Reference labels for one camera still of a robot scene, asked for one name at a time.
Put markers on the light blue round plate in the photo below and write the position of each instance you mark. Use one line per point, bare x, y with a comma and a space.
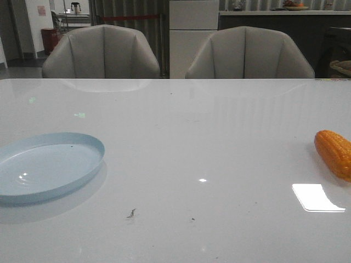
48, 166

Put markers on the orange toy corn cob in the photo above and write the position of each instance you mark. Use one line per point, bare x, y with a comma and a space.
334, 150

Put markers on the right grey upholstered chair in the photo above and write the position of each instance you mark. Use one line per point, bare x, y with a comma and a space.
251, 53

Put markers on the grey upholstered chair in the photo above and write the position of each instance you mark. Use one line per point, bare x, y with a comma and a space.
102, 51
251, 53

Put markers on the left grey upholstered chair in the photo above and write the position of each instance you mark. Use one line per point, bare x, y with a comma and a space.
102, 51

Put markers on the white cabinet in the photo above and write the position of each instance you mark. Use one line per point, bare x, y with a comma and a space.
190, 22

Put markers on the red barrier belt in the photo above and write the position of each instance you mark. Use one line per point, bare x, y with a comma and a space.
125, 18

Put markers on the metal background table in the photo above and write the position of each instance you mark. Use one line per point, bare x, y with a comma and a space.
67, 22

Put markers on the red bin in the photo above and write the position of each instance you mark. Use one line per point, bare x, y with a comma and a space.
50, 39

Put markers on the dark counter with light top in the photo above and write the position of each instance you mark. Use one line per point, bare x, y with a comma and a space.
306, 28

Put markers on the fruit bowl on counter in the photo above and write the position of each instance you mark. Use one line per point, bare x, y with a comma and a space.
294, 5

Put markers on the dark chair at right edge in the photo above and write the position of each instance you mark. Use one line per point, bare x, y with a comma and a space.
334, 61

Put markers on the pink wall notice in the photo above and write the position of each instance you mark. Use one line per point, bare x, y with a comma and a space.
41, 10

